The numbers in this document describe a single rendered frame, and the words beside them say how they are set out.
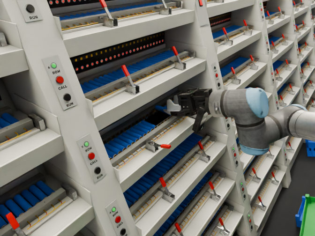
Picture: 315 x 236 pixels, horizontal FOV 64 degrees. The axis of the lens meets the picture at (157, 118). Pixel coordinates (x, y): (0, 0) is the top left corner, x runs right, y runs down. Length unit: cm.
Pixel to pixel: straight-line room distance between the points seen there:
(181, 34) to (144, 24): 33
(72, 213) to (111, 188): 11
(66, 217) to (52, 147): 18
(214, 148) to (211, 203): 24
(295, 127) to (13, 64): 76
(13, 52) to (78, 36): 16
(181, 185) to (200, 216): 21
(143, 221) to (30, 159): 43
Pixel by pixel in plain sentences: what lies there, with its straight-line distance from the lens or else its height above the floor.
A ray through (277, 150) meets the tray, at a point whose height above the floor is 34.
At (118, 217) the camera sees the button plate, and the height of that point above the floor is 87.
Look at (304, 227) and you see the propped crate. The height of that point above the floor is 5.
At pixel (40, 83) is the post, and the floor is 127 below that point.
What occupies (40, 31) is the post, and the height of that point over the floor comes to 137.
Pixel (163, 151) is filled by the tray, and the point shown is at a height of 93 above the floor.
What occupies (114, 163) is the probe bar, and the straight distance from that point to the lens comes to 77.
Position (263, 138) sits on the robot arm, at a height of 90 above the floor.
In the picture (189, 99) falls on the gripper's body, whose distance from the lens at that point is 88.
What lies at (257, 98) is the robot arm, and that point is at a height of 104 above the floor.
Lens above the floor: 129
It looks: 17 degrees down
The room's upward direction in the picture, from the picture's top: 17 degrees counter-clockwise
